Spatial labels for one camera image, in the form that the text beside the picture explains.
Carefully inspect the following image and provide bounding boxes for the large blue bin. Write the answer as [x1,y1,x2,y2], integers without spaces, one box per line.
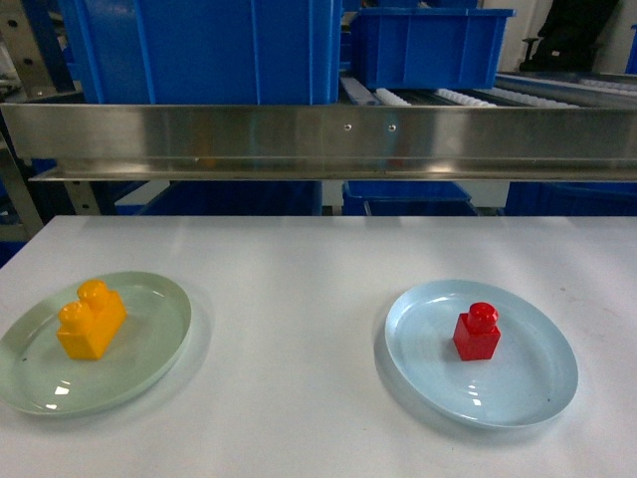
[60,1,342,105]
[350,8,516,90]

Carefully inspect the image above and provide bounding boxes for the pale blue plate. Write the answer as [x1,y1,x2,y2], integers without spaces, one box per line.
[383,280,578,429]

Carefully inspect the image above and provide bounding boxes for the large blue right bin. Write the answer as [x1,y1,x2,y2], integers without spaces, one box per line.
[350,8,516,90]

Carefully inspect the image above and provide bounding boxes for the yellow two-stud toy block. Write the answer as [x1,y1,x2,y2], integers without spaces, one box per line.
[56,279,127,360]

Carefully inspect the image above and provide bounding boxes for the stainless steel shelf rail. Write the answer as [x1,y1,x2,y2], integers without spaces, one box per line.
[2,104,636,181]

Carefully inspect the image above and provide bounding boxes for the red one-stud toy block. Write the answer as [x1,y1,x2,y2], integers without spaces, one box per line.
[453,302,501,361]

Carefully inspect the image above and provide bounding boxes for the large blue left bin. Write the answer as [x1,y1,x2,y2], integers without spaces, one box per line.
[60,1,342,105]

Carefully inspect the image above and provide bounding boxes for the black office chair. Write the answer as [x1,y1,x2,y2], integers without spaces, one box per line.
[519,0,618,73]

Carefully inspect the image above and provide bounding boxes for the pale green plate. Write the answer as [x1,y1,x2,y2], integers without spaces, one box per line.
[1,271,191,417]

